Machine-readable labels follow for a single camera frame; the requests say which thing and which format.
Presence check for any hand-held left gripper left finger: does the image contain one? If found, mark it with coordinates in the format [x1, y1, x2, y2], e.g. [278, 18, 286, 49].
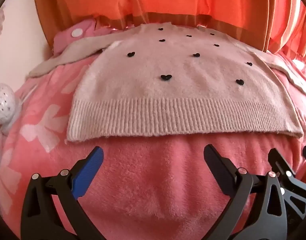
[20, 146, 105, 240]

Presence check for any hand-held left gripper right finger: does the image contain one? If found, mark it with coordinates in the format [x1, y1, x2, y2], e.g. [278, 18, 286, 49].
[203, 144, 288, 240]

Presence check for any pink sweater with black hearts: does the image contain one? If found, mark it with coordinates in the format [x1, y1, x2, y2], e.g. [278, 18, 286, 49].
[28, 22, 306, 146]

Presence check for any pink flower-print fleece blanket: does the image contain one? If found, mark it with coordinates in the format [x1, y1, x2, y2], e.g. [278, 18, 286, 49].
[0, 25, 306, 240]

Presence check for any white spotted plush toy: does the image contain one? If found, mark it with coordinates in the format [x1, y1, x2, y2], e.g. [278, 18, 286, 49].
[0, 82, 22, 133]

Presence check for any pink polka dot cloth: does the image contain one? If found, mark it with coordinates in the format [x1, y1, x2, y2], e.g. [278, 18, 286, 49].
[53, 19, 114, 55]

